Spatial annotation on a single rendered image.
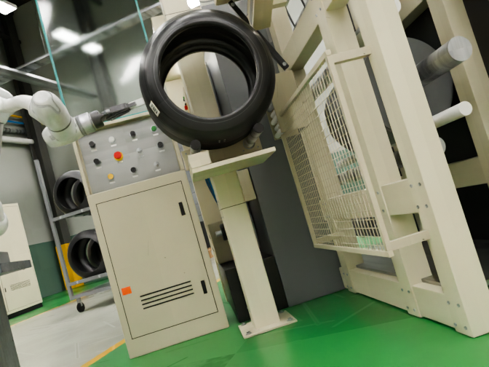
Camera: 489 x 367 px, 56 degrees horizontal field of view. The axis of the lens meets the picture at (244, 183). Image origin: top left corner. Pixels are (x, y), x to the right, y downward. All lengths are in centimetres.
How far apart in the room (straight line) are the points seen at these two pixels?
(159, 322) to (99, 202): 72
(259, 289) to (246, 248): 21
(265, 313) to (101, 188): 112
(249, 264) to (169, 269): 49
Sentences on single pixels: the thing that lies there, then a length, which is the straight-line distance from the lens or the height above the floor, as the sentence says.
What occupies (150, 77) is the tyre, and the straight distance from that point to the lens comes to 199.
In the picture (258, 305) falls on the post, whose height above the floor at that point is 12.
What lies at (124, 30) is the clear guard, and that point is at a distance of 284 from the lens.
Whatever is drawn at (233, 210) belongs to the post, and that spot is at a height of 60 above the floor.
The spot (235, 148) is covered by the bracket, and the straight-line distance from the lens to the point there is 229.
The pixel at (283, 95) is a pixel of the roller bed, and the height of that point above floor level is 108.
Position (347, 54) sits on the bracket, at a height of 97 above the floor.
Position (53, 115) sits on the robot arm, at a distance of 195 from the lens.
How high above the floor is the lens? 55
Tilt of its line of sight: 4 degrees up
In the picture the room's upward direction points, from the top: 16 degrees counter-clockwise
